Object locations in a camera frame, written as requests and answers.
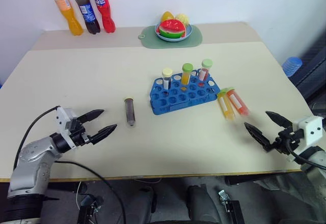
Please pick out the stack of blue cups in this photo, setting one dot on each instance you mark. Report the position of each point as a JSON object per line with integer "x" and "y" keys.
{"x": 293, "y": 66}

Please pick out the dark liquid tube cream cap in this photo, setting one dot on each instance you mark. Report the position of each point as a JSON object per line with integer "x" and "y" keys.
{"x": 167, "y": 79}

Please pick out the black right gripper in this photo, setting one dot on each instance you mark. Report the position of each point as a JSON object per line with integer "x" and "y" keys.
{"x": 286, "y": 140}

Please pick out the orange soda bottle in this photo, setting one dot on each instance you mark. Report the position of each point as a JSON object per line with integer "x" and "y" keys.
{"x": 68, "y": 12}

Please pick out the blue plate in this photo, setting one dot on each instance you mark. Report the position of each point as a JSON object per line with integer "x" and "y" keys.
{"x": 174, "y": 34}

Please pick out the green silicone mat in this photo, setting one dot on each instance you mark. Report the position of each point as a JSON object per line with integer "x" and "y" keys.
{"x": 170, "y": 37}

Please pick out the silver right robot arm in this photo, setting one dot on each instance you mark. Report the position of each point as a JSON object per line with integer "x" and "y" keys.
{"x": 313, "y": 157}

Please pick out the black metal clamp bracket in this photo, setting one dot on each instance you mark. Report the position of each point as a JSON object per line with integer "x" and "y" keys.
{"x": 230, "y": 205}

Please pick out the dark cola bottle blue label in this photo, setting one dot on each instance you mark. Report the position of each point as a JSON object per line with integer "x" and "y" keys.
{"x": 86, "y": 10}

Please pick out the black bracket under table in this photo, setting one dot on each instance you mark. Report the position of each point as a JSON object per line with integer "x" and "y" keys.
{"x": 89, "y": 207}

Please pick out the orange liquid tube green cap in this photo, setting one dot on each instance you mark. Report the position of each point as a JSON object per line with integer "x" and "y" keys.
{"x": 186, "y": 73}

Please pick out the yellow toy fruit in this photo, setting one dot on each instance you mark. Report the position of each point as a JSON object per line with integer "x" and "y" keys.
{"x": 166, "y": 16}

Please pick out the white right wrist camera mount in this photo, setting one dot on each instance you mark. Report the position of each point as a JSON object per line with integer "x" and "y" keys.
{"x": 310, "y": 129}

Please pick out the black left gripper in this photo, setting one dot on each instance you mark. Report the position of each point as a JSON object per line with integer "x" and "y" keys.
{"x": 79, "y": 133}

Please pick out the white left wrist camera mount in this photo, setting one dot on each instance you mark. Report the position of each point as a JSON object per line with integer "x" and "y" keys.
{"x": 63, "y": 118}

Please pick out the dark liquid tube without cap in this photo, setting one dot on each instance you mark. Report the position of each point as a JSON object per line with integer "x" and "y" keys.
{"x": 130, "y": 113}

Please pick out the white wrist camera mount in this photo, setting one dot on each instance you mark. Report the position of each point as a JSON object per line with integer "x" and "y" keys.
{"x": 310, "y": 129}
{"x": 63, "y": 118}

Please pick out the toy watermelon slice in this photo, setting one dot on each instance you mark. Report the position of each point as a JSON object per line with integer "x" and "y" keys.
{"x": 172, "y": 28}

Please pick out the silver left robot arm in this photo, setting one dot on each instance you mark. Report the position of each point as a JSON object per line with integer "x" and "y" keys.
{"x": 33, "y": 157}

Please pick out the pale yellow toy pineapple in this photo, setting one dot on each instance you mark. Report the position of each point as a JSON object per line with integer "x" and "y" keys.
{"x": 183, "y": 19}

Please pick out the pink liquid tube green cap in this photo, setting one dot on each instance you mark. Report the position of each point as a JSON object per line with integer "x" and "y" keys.
{"x": 204, "y": 70}

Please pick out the yellow liquid tube green cap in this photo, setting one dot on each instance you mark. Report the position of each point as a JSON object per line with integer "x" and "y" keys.
{"x": 225, "y": 104}

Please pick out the blue test tube rack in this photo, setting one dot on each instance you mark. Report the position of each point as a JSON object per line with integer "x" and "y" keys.
{"x": 183, "y": 94}

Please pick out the red soda bottle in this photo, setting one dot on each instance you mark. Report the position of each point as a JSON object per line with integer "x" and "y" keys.
{"x": 104, "y": 7}

